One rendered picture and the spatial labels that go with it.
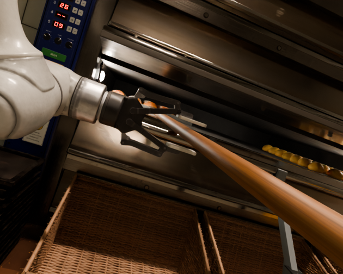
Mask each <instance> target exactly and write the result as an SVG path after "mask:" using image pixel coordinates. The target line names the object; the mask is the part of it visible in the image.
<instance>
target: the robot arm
mask: <svg viewBox="0 0 343 274"><path fill-rule="evenodd" d="M145 97H147V98H151V99H155V100H158V101H161V102H165V103H169V104H172V105H174V108H143V106H142V105H141V103H140V102H139V100H138V98H145ZM180 104H181V102H180V101H178V100H175V99H172V98H168V97H164V96H161V95H157V94H153V93H150V92H148V91H147V90H145V89H144V88H143V87H140V88H139V89H138V91H137V93H136V94H135V95H134V97H133V96H132V97H127V96H124V95H122V94H119V93H116V92H114V91H109V92H107V86H106V85H103V84H101V83H98V82H95V81H93V80H90V79H88V78H84V77H82V76H79V75H78V74H76V73H74V72H73V71H72V70H70V69H68V68H66V67H64V66H62V65H59V64H56V63H54V62H51V61H49V60H46V59H45V58H44V56H43V53H42V52H41V51H39V50H38V49H36V48H35V47H34V46H33V45H32V44H31V43H30V42H29V41H28V39H27V38H26V36H25V33H24V31H23V28H22V24H21V21H20V16H19V9H18V3H17V0H0V140H6V139H19V138H22V137H24V136H26V135H29V134H31V133H33V132H34V131H36V130H38V129H39V128H41V127H42V126H43V125H45V124H46V123H47V122H48V121H49V120H50V119H51V118H52V117H53V116H59V115H65V116H69V117H72V118H73V119H78V120H81V121H86V122H89V123H92V124H95V122H96V121H97V120H99V123H101V124H104V125H107V126H110V127H113V128H116V129H118V130H119V131H120V132H121V140H120V144H121V145H125V146H132V147H135V148H137V149H140V150H142V151H145V152H147V153H150V154H152V155H155V156H157V157H161V156H162V154H163V153H164V152H166V151H167V152H170V153H174V154H180V151H182V152H185V153H188V154H191V155H196V152H195V151H193V150H191V149H188V148H185V147H182V146H179V145H176V144H172V143H170V142H167V143H166V145H165V144H164V143H163V142H161V141H160V140H159V139H158V138H156V137H155V136H153V135H152V134H151V133H149V132H148V131H147V130H145V129H144V128H143V127H142V123H143V119H144V118H145V114H176V117H177V118H179V119H182V120H185V121H188V122H191V123H193V124H197V125H199V126H202V127H205V128H206V126H207V125H206V124H203V123H201V122H198V121H195V120H193V119H192V118H193V115H192V114H190V113H188V112H185V111H183V110H181V109H180ZM134 130H136V131H138V132H139V133H141V134H142V135H143V136H145V137H146V138H147V139H149V140H150V141H151V142H153V143H154V144H155V145H157V146H158V147H159V149H155V148H153V147H150V146H148V145H146V144H143V143H141V142H139V141H136V140H133V139H131V138H130V136H128V135H126V133H128V132H131V131H134Z"/></svg>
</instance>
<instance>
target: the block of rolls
mask: <svg viewBox="0 0 343 274"><path fill-rule="evenodd" d="M262 150H264V151H266V152H269V153H271V154H274V155H276V156H278V157H281V158H283V159H286V160H289V161H290V162H293V163H295V164H298V165H300V166H303V167H306V168H308V169H310V170H312V171H315V172H318V173H323V174H325V175H327V176H330V177H332V178H335V179H338V180H343V171H341V170H338V169H334V168H333V167H329V166H327V165H325V164H321V163H318V162H316V161H313V160H310V159H308V158H305V157H301V156H300V155H296V154H293V153H291V152H287V151H285V150H280V149H279V148H277V147H272V146H271V145H264V147H263V148H262Z"/></svg>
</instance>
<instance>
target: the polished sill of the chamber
mask: <svg viewBox="0 0 343 274"><path fill-rule="evenodd" d="M143 121H145V122H147V123H150V124H154V125H156V126H159V127H162V128H165V129H168V130H171V131H173V130H172V129H171V128H170V127H168V126H167V125H166V124H165V123H164V122H162V121H161V120H160V119H159V118H158V117H155V116H152V115H149V114H145V118H144V119H143ZM196 132H197V131H196ZM197 133H199V134H201V135H203V136H204V137H206V138H208V139H210V140H211V141H213V142H215V143H217V144H219V145H220V146H222V147H224V148H226V149H227V150H230V151H232V152H235V153H238V154H241V155H245V156H247V157H250V158H253V159H256V160H259V161H262V162H264V163H268V164H271V165H273V166H276V167H279V168H282V169H285V170H288V171H291V172H294V173H297V174H299V175H302V176H306V177H309V178H312V179H314V180H317V181H320V182H323V183H326V184H329V185H332V186H335V187H337V188H341V189H343V182H341V181H339V180H336V179H332V178H330V177H327V176H324V175H321V174H319V173H316V172H312V171H309V170H307V169H304V168H301V167H298V166H296V165H292V164H289V163H286V162H284V161H281V160H278V159H275V158H272V157H269V156H267V155H264V154H261V153H258V152H255V151H252V150H249V149H247V148H244V147H241V146H238V145H235V144H232V143H229V142H227V141H224V140H221V139H217V138H215V137H212V136H209V135H206V134H204V133H201V132H197Z"/></svg>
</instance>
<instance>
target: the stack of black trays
mask: <svg viewBox="0 0 343 274"><path fill-rule="evenodd" d="M45 160H46V159H45V158H42V157H38V156H35V155H32V154H28V153H25V152H21V151H18V150H14V149H11V148H8V147H4V146H1V145H0V263H1V262H2V260H3V259H4V258H5V257H6V256H7V254H8V253H9V252H10V251H11V249H12V248H13V247H14V246H15V244H16V243H17V242H18V241H19V239H20V238H21V237H22V236H23V234H21V233H22V232H23V231H24V229H23V228H21V227H22V226H23V225H24V224H25V223H26V222H24V220H25V219H26V218H27V217H26V216H27V215H28V214H29V212H27V210H28V209H29V208H30V207H31V205H29V204H30V203H31V202H32V201H33V200H30V199H31V198H32V197H33V196H34V195H35V194H32V192H33V191H34V190H35V189H36V188H35V186H36V185H37V184H38V183H36V181H37V180H38V179H40V178H41V177H40V176H37V175H38V174H39V173H40V172H41V171H40V170H38V168H40V167H42V166H43V165H42V163H43V162H45Z"/></svg>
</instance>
